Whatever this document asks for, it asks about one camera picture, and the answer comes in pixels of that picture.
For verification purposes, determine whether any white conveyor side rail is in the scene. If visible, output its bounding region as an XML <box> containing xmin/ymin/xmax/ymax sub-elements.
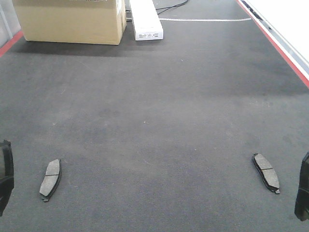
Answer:
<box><xmin>237</xmin><ymin>0</ymin><xmax>309</xmax><ymax>87</ymax></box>

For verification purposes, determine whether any black floor cable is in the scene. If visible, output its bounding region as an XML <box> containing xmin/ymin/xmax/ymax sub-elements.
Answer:
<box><xmin>155</xmin><ymin>0</ymin><xmax>189</xmax><ymax>15</ymax></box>

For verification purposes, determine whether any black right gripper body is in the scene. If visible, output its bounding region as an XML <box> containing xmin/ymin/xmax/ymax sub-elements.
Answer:
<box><xmin>295</xmin><ymin>153</ymin><xmax>309</xmax><ymax>221</ymax></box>

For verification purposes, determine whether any long white box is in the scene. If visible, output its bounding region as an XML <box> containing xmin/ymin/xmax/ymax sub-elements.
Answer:
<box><xmin>129</xmin><ymin>0</ymin><xmax>164</xmax><ymax>41</ymax></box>

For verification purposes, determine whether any cardboard box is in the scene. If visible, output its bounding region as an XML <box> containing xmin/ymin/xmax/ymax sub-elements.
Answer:
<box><xmin>13</xmin><ymin>0</ymin><xmax>126</xmax><ymax>45</ymax></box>

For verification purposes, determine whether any brake pad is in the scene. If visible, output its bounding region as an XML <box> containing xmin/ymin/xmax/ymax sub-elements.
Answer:
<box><xmin>39</xmin><ymin>159</ymin><xmax>62</xmax><ymax>202</ymax></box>
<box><xmin>252</xmin><ymin>153</ymin><xmax>280</xmax><ymax>194</ymax></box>

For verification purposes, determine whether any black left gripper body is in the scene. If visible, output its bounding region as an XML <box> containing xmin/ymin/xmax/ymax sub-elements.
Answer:
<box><xmin>0</xmin><ymin>140</ymin><xmax>14</xmax><ymax>217</ymax></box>

